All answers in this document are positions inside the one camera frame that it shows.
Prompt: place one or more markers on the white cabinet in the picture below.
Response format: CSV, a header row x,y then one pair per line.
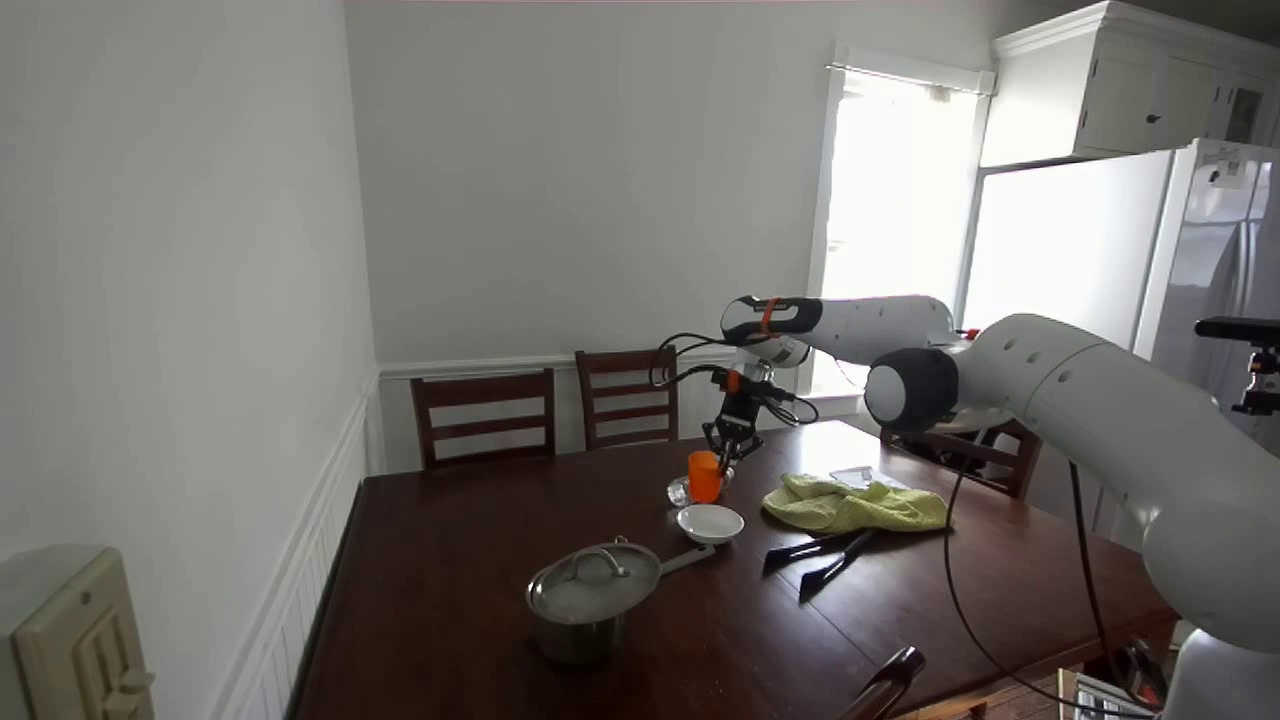
x,y
1135,95

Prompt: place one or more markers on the yellow cloth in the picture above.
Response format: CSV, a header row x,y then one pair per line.
x,y
853,508

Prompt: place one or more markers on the orange cup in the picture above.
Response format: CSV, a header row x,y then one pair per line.
x,y
706,476

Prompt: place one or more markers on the bright window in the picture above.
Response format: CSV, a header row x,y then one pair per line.
x,y
893,202

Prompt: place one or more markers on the black tool on table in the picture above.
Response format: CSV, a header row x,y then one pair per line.
x,y
898,664

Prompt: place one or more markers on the beige wall switch plate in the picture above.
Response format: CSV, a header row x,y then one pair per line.
x,y
72,641

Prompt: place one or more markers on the white refrigerator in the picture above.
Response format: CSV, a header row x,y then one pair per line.
x,y
1064,242

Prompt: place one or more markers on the dark wooden chair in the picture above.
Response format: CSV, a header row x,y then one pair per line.
x,y
1006,463
482,386
627,362

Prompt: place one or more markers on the glass pot lid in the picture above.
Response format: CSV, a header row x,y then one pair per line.
x,y
595,581

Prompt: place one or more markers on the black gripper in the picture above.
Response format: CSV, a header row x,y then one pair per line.
x,y
747,406

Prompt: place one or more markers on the white bowl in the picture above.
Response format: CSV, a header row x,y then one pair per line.
x,y
710,523

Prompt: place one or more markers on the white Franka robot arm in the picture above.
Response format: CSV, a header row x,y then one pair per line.
x,y
1135,442

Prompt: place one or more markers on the steel pot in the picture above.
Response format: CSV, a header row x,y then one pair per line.
x,y
575,641

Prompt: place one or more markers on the black tongs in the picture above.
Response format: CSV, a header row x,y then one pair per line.
x,y
827,572

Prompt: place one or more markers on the black camera on stand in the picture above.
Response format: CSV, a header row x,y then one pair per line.
x,y
1243,330

